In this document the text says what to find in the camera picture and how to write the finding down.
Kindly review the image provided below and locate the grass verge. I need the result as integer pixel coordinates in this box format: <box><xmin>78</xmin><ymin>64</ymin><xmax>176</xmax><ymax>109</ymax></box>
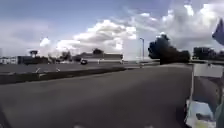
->
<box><xmin>0</xmin><ymin>66</ymin><xmax>129</xmax><ymax>86</ymax></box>

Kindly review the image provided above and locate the grey parking lot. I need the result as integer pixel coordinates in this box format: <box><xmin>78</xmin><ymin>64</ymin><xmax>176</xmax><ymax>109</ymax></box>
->
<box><xmin>0</xmin><ymin>61</ymin><xmax>144</xmax><ymax>75</ymax></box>

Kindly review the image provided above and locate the long low building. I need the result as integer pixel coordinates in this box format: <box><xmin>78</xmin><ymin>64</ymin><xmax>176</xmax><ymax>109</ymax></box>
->
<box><xmin>72</xmin><ymin>51</ymin><xmax>124</xmax><ymax>64</ymax></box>

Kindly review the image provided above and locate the grey asphalt road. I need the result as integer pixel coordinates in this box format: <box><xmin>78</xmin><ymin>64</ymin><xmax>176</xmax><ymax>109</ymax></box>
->
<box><xmin>0</xmin><ymin>63</ymin><xmax>201</xmax><ymax>128</ymax></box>

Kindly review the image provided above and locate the row of trees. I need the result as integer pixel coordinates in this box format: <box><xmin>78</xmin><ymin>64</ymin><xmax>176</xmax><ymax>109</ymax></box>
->
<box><xmin>192</xmin><ymin>46</ymin><xmax>224</xmax><ymax>62</ymax></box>

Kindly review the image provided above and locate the street lamp pole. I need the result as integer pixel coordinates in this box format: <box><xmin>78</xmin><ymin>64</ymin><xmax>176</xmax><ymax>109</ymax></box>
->
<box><xmin>139</xmin><ymin>36</ymin><xmax>146</xmax><ymax>62</ymax></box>

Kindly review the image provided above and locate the white sign board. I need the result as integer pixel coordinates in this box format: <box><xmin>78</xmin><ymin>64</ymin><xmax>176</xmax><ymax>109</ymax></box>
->
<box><xmin>192</xmin><ymin>63</ymin><xmax>224</xmax><ymax>79</ymax></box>

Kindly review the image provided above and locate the dark car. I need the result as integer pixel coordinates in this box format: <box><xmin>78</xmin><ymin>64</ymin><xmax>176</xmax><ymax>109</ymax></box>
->
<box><xmin>80</xmin><ymin>59</ymin><xmax>89</xmax><ymax>66</ymax></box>

